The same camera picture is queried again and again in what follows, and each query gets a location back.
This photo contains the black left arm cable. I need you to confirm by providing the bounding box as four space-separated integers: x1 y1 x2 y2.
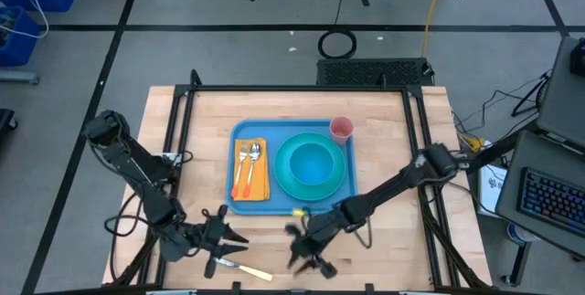
103 192 152 283

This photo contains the pink plastic cup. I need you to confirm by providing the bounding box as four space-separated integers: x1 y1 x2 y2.
328 115 355 146

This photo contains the coiled black cable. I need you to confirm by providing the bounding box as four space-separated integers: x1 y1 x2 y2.
316 28 358 60

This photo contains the black floor object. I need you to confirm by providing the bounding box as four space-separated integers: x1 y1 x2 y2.
0 108 19 134

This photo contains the grey desk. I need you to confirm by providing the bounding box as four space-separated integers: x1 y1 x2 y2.
534 35 585 151
495 129 585 287

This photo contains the fork with orange handle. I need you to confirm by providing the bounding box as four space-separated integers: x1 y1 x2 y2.
230 142 250 199

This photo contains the blue plastic bowl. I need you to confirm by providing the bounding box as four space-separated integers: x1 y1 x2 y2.
289 142 335 186

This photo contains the backlit computer keyboard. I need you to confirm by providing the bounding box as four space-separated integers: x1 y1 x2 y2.
516 166 585 240

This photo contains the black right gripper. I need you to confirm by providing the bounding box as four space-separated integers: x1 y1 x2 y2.
284 212 351 280

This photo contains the yellow plug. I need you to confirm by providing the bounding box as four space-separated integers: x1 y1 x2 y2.
464 136 486 153

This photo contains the black perforated metal box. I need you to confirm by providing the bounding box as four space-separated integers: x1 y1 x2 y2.
315 57 434 88

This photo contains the green plastic plate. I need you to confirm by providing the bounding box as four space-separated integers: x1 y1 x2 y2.
273 132 347 203

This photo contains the printed paper sheet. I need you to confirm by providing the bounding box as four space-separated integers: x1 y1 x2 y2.
476 163 509 219

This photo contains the blue and white tape roll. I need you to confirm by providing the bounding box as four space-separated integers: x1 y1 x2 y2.
505 221 537 247

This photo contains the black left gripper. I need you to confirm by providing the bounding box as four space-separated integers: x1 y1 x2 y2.
191 204 250 280

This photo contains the knife with cream handle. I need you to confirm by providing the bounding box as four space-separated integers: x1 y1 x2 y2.
214 258 274 282

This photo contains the black desk device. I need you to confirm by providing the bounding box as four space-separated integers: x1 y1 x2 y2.
568 37 585 78

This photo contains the spoon with orange handle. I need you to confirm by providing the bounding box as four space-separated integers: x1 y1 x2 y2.
241 142 262 199

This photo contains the grey metal bar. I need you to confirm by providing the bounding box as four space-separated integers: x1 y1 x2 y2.
0 70 41 87

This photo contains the yellow hanging cable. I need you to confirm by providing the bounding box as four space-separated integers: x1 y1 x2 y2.
420 0 452 58

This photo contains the blue plastic tray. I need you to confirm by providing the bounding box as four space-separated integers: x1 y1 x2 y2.
225 118 359 216

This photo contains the yellow napkin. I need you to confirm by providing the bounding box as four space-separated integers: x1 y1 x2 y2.
233 137 271 203

